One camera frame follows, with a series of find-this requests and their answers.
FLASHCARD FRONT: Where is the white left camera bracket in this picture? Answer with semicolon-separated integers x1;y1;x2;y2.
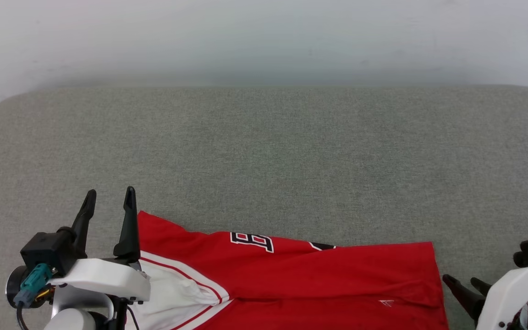
49;258;151;304

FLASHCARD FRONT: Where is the teal left cable connector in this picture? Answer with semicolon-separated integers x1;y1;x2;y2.
13;264;57;308

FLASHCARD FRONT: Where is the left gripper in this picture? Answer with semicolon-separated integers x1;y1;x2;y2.
6;187;141;318

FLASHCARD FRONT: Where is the black connector cable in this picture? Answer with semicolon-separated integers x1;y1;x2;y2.
16;302;30;330

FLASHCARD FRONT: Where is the red basketball jersey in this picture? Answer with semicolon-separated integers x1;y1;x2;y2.
124;211;450;330

